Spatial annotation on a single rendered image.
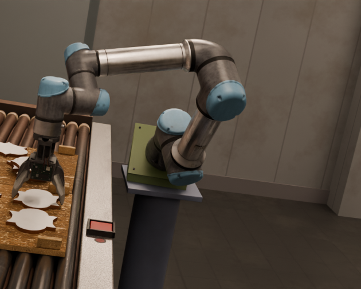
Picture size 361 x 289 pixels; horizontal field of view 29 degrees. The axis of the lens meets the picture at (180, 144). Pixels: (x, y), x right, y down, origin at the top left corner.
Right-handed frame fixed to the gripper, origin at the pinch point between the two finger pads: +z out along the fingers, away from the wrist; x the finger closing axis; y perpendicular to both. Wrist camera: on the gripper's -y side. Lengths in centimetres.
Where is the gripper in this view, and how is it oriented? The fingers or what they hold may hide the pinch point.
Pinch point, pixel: (37, 200)
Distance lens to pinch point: 201.6
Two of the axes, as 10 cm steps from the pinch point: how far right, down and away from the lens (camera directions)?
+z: -1.9, 9.5, 2.6
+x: 9.8, 1.5, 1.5
